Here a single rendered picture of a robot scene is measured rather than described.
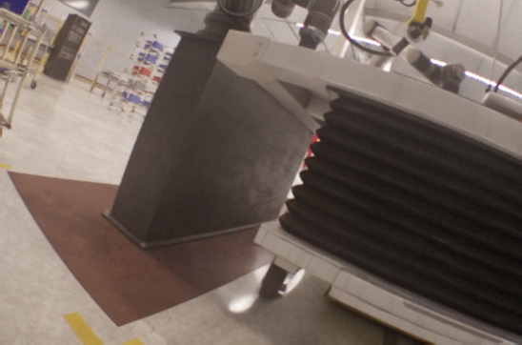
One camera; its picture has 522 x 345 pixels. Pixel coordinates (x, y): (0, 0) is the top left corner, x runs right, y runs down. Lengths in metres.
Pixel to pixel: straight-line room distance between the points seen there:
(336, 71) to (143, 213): 0.95
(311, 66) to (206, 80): 0.58
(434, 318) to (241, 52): 0.75
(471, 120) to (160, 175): 1.06
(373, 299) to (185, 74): 1.05
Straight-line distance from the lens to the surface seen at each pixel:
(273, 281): 1.23
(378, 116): 0.66
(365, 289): 0.61
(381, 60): 2.55
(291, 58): 0.71
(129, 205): 1.34
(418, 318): 0.64
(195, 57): 1.26
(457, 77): 1.80
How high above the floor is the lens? 0.58
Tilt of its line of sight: level
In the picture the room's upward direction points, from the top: 23 degrees clockwise
